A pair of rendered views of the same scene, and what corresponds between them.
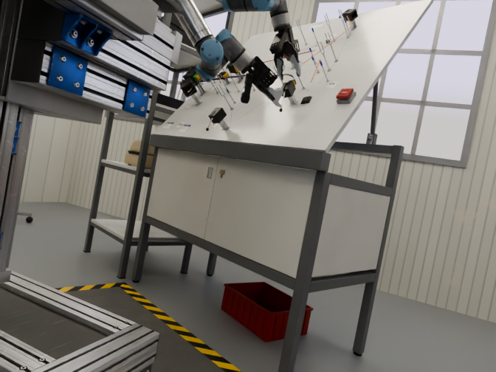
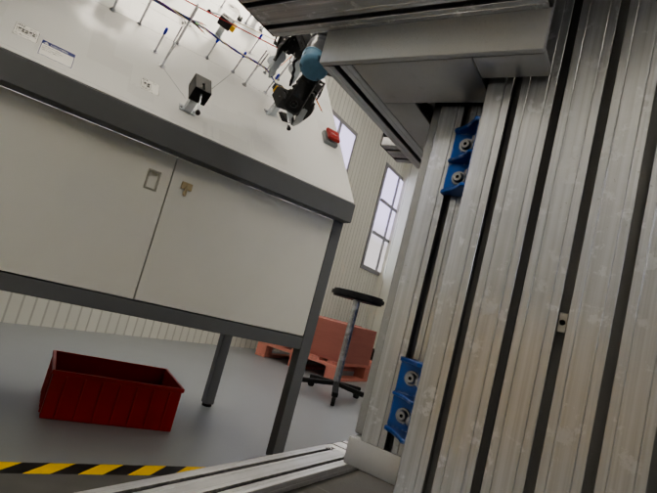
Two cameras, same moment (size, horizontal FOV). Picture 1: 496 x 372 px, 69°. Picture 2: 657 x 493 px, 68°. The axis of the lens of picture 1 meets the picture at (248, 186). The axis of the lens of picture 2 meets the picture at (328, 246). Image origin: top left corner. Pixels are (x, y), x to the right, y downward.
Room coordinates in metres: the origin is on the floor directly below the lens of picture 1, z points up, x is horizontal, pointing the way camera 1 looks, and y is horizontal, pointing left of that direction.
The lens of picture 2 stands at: (1.01, 1.35, 0.50)
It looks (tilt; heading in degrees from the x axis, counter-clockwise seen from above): 7 degrees up; 280
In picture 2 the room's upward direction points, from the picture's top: 15 degrees clockwise
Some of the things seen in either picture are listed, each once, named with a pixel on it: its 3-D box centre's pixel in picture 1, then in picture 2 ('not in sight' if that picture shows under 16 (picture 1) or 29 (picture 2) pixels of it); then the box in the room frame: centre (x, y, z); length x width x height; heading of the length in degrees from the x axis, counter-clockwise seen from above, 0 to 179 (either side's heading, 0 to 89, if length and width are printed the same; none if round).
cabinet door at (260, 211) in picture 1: (253, 209); (245, 254); (1.48, -0.04, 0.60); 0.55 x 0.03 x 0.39; 45
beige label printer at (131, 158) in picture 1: (154, 154); not in sight; (2.35, 0.64, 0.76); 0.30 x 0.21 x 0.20; 138
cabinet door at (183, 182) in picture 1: (180, 189); (40, 191); (1.88, 0.35, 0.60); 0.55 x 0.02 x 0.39; 45
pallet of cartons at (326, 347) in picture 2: not in sight; (332, 344); (1.52, -3.09, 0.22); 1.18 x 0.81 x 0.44; 67
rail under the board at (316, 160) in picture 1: (218, 148); (183, 144); (1.67, 0.17, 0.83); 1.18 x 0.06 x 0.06; 45
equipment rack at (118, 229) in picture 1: (158, 130); not in sight; (2.47, 0.68, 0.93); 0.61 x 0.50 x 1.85; 45
